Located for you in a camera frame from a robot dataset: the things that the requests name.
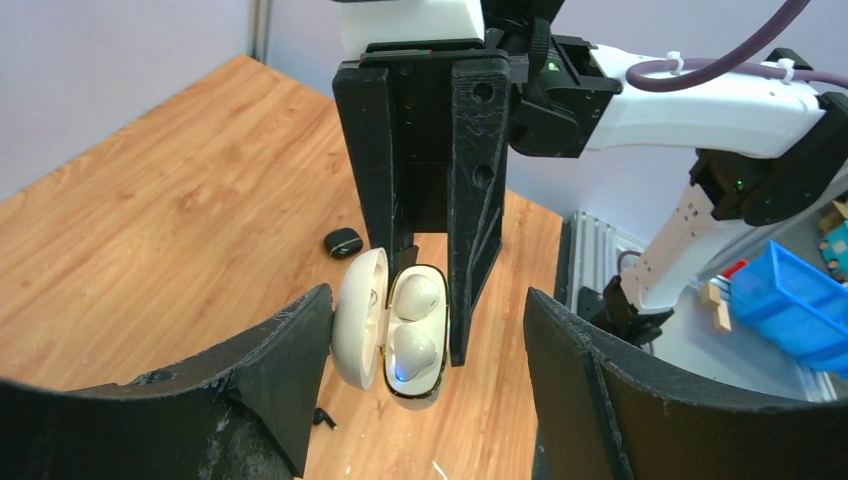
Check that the wooden blocks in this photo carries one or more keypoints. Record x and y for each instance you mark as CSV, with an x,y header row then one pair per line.
x,y
711,299

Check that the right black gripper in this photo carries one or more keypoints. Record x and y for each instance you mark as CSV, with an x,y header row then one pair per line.
x,y
424,124

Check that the blue plastic bin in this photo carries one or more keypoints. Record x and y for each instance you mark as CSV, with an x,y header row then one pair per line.
x,y
794,306

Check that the right aluminium corner post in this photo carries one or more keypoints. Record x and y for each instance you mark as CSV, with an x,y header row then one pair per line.
x,y
259,29

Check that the white earbud charging case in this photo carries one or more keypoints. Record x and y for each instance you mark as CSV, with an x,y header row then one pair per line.
x,y
364,323

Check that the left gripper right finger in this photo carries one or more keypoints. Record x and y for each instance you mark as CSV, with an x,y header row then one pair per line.
x,y
608,410

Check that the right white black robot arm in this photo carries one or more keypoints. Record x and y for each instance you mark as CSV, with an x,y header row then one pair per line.
x,y
767,143

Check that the black earbud left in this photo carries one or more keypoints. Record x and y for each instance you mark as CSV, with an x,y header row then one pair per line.
x,y
321,416

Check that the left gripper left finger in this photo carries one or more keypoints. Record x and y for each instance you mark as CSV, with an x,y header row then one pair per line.
x,y
242,409

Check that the black earbud charging case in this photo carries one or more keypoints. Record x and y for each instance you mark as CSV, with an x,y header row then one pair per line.
x,y
343,243

